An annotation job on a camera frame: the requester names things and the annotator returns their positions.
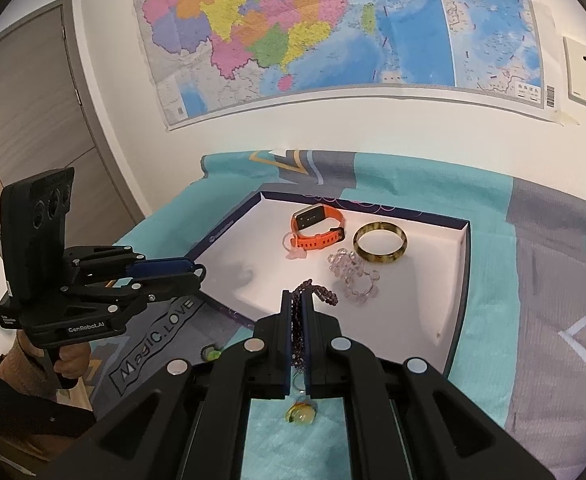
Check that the teal grey patterned bedsheet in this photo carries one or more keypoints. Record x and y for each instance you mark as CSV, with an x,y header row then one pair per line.
x,y
521,354

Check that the dark blue shallow box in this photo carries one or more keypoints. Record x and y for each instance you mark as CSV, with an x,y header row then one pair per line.
x,y
413,306

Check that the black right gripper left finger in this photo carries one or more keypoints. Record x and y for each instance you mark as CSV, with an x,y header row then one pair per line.
x,y
220,395

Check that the grey door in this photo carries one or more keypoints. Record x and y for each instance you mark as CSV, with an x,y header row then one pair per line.
x,y
48,121

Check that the green yellow glass pendant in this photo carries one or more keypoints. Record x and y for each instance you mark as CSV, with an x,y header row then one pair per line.
x,y
302,412

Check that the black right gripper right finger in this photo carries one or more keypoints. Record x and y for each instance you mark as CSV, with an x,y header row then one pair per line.
x,y
339,367

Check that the tortoiseshell bangle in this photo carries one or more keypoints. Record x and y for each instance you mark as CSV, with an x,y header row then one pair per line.
x,y
380,242

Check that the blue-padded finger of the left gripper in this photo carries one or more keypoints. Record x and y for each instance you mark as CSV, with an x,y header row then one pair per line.
x,y
157,268

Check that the colourful wall map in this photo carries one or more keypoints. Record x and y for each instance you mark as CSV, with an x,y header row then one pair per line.
x,y
212,57

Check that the person's left hand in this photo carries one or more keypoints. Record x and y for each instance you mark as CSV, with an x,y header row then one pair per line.
x,y
73,361

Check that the orange smart watch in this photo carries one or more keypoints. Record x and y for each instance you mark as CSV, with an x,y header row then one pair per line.
x,y
317,227

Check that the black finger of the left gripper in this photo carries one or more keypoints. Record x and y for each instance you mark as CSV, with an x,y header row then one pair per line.
x,y
158,289

